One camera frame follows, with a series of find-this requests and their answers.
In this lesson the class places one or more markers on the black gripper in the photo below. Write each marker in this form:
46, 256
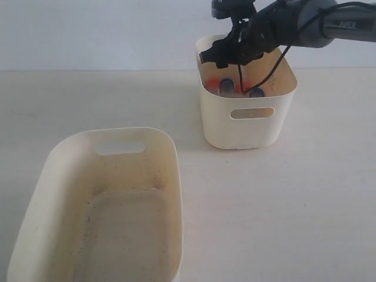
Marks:
255, 33

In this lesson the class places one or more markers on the orange-capped tube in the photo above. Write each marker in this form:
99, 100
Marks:
212, 85

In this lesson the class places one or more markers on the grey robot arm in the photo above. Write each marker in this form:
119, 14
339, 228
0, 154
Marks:
307, 24

